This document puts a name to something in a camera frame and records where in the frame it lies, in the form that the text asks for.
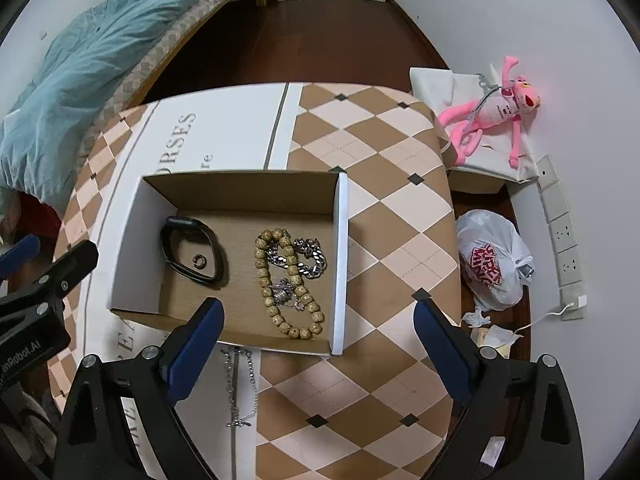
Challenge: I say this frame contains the white printed cardboard sheet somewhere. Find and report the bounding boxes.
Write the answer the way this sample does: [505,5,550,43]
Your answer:
[80,82,304,480]

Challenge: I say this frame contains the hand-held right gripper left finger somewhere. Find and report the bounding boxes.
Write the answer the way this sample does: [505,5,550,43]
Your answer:
[52,297,226,480]

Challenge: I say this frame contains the crumpled white tissue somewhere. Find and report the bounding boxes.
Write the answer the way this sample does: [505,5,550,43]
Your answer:
[461,310,494,329]

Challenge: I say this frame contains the white plastic bag red print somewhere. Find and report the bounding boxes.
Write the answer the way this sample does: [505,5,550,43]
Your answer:
[455,209,536,309]

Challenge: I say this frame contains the thin silver chain necklace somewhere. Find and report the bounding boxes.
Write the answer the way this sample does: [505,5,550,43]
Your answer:
[220,347,261,429]

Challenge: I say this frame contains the chunky silver chain bracelet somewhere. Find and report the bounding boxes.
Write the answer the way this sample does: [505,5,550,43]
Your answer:
[265,237,329,281]

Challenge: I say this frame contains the white charger cable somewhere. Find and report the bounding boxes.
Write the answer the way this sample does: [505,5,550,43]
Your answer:
[512,304,571,336]

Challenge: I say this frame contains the white wall socket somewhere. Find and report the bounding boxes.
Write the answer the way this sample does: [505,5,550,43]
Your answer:
[554,245,584,288]
[559,285,589,322]
[548,215,577,252]

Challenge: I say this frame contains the crumpled paper scraps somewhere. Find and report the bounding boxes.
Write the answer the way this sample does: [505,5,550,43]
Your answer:
[472,325,522,359]

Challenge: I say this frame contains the pink plush toy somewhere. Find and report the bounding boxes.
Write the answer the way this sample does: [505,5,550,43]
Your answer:
[437,55,544,169]

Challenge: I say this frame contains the red cloth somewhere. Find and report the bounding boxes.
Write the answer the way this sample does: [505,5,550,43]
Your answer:
[10,195,64,252]

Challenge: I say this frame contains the black watch band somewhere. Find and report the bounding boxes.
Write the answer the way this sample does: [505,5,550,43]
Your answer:
[160,216,231,288]

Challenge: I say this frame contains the wooden bead bracelet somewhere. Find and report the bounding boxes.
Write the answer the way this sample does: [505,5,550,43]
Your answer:
[254,228,327,341]

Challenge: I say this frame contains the cardboard box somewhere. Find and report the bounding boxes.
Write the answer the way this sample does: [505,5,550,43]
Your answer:
[109,169,349,358]

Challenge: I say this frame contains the brown diamond-patterned tablecloth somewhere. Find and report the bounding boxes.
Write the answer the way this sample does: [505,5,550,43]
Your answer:
[47,82,463,480]

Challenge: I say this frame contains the small silver charm bracelet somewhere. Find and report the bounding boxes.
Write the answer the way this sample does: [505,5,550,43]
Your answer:
[270,277,307,312]

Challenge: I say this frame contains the white cloth tote bag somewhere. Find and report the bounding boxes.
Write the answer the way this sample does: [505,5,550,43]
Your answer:
[409,66,542,184]

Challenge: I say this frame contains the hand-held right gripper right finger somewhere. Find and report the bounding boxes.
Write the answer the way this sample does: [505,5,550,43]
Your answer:
[413,298,584,480]

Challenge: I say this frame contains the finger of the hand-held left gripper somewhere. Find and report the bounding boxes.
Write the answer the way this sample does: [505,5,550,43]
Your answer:
[0,234,42,281]
[0,240,99,325]

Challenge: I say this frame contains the light blue duvet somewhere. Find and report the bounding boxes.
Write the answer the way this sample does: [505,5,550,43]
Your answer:
[0,0,224,213]

